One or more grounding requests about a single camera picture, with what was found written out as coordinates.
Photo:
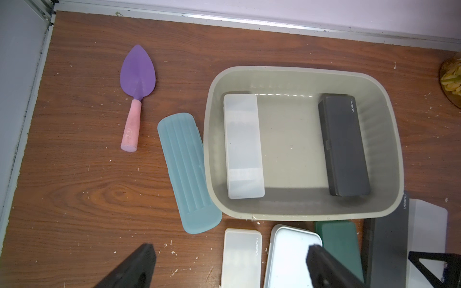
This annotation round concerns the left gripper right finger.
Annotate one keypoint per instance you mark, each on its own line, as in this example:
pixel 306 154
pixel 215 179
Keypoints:
pixel 327 272

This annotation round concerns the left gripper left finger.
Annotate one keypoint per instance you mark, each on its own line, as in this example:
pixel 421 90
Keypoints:
pixel 135 271

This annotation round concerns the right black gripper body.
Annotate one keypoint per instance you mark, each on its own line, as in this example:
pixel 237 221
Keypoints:
pixel 441 270

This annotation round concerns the dark grey pencil case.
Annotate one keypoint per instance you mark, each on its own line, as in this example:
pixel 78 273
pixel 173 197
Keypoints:
pixel 385 248
pixel 343 146

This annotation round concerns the teal ribbed pencil case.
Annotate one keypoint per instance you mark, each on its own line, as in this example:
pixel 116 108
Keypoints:
pixel 184 155

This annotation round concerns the grey-green plastic storage box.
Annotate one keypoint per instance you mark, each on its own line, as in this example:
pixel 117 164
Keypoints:
pixel 296 185

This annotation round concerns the dark green pencil case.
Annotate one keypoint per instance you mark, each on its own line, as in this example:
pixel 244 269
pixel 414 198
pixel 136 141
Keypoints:
pixel 340 239

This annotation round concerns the pale blue white pencil case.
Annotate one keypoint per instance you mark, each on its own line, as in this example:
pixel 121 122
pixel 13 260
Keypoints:
pixel 286 263

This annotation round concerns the artificial flower plant in vase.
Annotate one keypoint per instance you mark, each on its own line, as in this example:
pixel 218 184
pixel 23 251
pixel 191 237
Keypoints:
pixel 450 79

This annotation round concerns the purple trowel pink handle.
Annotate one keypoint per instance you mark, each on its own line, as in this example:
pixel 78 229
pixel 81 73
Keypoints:
pixel 138 80

